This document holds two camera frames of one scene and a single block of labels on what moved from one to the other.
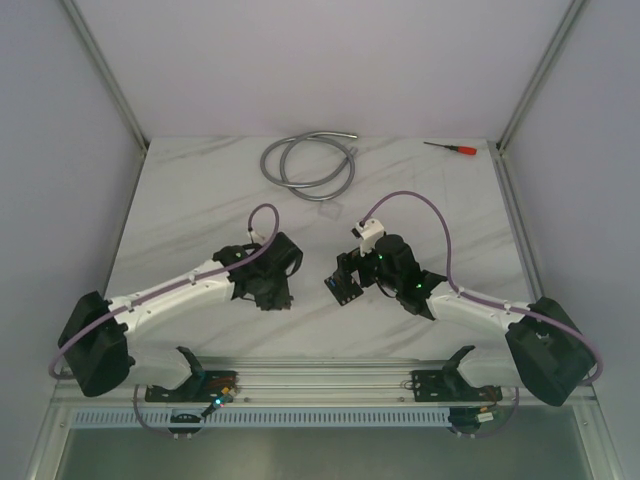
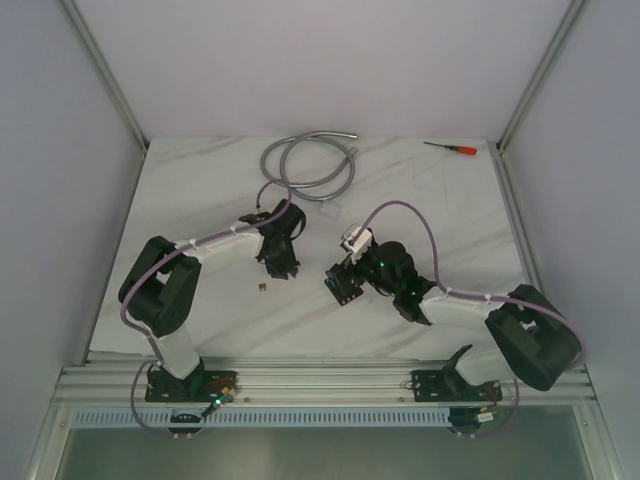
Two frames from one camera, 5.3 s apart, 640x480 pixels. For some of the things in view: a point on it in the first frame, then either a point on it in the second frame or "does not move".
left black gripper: [273, 298] to [279, 257]
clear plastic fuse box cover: [331, 210] does not move
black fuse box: [343, 287] does not move
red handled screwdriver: [465, 150] does not move
